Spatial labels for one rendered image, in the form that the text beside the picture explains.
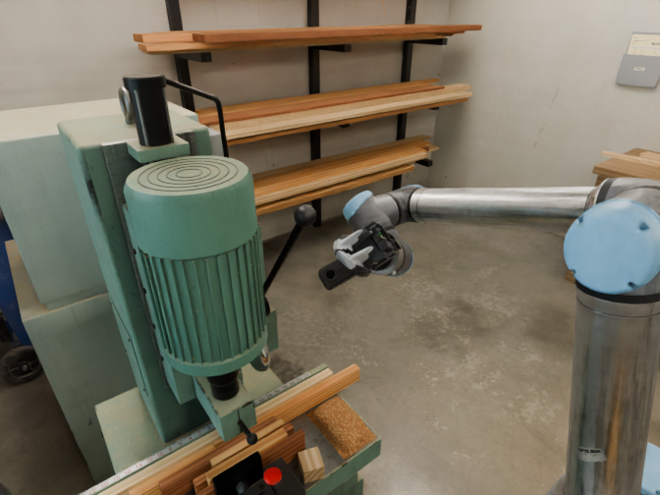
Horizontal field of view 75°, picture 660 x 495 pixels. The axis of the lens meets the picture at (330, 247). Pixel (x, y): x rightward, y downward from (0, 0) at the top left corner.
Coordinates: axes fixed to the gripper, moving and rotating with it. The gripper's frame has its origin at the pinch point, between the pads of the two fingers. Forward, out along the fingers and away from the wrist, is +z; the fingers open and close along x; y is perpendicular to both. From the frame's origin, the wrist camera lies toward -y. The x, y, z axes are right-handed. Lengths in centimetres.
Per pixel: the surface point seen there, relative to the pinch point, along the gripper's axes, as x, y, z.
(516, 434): 77, -15, -151
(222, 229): -5.2, -4.9, 23.3
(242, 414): 15.2, -31.5, 0.7
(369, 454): 34.8, -22.9, -21.4
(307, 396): 18.0, -29.1, -20.0
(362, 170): -110, -19, -238
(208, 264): -2.8, -9.9, 22.2
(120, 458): 9, -72, -6
